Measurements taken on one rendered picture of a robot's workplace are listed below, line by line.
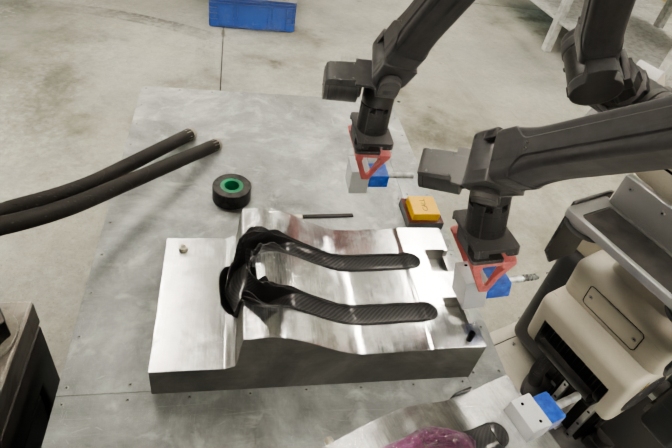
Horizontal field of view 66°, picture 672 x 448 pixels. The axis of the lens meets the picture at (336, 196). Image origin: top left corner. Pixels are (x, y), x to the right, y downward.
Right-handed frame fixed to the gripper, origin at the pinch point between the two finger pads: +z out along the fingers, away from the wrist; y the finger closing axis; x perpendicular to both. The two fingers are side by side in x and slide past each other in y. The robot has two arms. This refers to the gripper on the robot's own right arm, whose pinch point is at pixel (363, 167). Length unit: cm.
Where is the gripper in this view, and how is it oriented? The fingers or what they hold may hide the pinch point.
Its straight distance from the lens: 99.7
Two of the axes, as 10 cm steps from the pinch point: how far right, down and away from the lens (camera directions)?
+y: 1.2, 6.6, -7.4
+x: 9.8, 0.2, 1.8
